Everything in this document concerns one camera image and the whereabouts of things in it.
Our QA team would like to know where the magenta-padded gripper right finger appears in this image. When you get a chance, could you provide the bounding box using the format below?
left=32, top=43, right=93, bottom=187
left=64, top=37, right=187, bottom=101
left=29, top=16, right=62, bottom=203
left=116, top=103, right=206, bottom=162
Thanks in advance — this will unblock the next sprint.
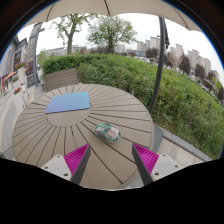
left=131, top=142, right=184, bottom=186

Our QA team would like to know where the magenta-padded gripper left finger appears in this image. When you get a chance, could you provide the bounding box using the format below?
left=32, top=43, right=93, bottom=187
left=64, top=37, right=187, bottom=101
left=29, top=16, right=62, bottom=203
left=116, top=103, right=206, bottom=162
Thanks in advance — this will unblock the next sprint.
left=41, top=143, right=92, bottom=186

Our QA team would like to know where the transparent green computer mouse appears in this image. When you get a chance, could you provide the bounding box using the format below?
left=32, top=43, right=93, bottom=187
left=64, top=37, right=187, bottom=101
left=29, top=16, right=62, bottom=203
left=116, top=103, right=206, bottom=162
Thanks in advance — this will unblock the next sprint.
left=93, top=122, right=122, bottom=144

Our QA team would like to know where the blue rectangular mouse pad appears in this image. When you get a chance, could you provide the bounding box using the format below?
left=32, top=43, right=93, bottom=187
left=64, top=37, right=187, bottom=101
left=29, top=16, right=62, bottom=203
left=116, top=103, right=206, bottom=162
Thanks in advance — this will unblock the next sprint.
left=44, top=91, right=92, bottom=115

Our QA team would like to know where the slatted brown outdoor chair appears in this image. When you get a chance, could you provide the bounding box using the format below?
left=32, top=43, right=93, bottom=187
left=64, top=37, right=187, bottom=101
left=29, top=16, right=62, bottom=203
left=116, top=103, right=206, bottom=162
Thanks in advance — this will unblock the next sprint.
left=42, top=67, right=80, bottom=93

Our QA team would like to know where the white planter box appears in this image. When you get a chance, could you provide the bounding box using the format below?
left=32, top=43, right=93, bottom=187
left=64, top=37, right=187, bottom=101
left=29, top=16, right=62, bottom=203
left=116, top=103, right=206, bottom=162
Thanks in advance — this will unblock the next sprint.
left=13, top=86, right=30, bottom=115

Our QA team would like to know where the dark curved parasol pole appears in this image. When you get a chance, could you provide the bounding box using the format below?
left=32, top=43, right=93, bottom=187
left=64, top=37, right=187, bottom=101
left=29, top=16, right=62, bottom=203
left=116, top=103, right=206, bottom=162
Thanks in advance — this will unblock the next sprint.
left=148, top=16, right=171, bottom=116

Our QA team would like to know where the group of apartment buildings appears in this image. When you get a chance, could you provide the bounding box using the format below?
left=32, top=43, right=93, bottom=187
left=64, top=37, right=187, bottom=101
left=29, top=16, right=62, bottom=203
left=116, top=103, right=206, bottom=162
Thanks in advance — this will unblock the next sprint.
left=136, top=35, right=221, bottom=81

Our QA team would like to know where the grey sign pillar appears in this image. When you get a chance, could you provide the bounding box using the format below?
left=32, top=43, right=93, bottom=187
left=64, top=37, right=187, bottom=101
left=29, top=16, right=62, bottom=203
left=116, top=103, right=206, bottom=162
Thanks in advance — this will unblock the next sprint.
left=25, top=22, right=46, bottom=88

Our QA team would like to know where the sparse-leaved tree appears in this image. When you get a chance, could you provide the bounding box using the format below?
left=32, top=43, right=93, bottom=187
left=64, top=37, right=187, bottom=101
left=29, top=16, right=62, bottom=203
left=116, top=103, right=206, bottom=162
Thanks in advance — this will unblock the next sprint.
left=52, top=13, right=98, bottom=56

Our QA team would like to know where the dense green tree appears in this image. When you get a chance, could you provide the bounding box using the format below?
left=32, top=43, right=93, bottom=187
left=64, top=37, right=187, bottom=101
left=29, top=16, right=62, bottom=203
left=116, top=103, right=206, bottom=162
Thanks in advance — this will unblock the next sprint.
left=87, top=14, right=138, bottom=54

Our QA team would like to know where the beige parasol canopy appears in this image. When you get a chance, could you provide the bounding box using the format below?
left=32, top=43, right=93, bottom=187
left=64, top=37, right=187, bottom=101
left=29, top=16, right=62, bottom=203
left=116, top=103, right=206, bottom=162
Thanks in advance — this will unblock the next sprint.
left=23, top=0, right=203, bottom=33

